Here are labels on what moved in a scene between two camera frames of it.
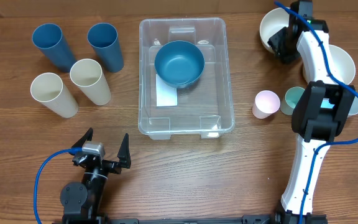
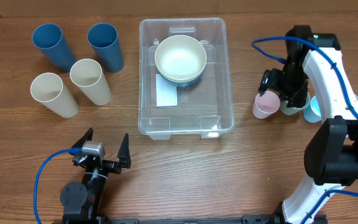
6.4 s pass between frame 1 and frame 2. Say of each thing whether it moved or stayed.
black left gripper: stayed
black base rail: stayed
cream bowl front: moved
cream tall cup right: stayed
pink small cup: stayed
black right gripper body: moved
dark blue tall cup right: stayed
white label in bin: stayed
